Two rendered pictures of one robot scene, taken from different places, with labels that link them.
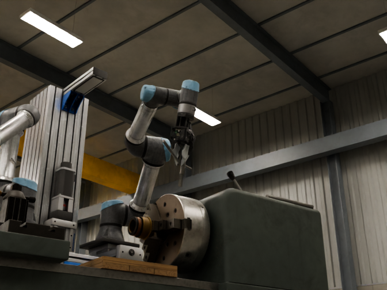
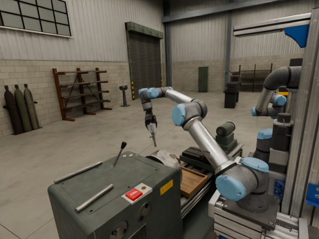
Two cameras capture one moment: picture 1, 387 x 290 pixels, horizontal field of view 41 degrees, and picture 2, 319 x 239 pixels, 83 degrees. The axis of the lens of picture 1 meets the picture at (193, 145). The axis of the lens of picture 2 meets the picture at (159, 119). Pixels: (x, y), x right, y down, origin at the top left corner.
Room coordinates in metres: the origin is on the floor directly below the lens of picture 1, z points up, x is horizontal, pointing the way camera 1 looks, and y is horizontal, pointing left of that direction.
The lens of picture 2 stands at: (3.29, -0.14, 1.83)
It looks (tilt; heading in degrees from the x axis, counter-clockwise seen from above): 15 degrees down; 169
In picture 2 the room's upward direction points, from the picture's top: 3 degrees counter-clockwise
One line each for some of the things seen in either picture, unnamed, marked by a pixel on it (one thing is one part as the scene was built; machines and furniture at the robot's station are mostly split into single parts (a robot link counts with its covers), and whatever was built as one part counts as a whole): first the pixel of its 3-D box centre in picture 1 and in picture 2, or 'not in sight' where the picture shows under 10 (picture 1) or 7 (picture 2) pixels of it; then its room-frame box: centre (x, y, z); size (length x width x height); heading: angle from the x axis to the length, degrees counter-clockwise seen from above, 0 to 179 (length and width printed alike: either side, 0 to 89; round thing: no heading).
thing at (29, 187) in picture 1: (22, 193); (267, 139); (2.30, 0.80, 1.33); 0.13 x 0.12 x 0.14; 64
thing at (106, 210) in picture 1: (113, 213); (253, 173); (2.63, 0.43, 1.33); 0.13 x 0.12 x 0.14; 111
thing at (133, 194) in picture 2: not in sight; (134, 194); (2.54, -0.14, 1.26); 0.06 x 0.06 x 0.02; 37
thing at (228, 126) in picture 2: not in sight; (225, 134); (1.38, 1.05, 1.01); 0.30 x 0.20 x 0.29; 127
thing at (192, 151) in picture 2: (13, 244); (204, 156); (1.72, 0.61, 0.95); 0.43 x 0.18 x 0.04; 37
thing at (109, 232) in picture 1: (110, 235); (251, 193); (2.63, 0.43, 1.21); 0.15 x 0.15 x 0.10
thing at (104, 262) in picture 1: (116, 274); (181, 178); (1.95, 0.29, 0.89); 0.36 x 0.30 x 0.04; 37
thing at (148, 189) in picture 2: not in sight; (137, 197); (2.53, -0.12, 1.23); 0.13 x 0.08 x 0.06; 127
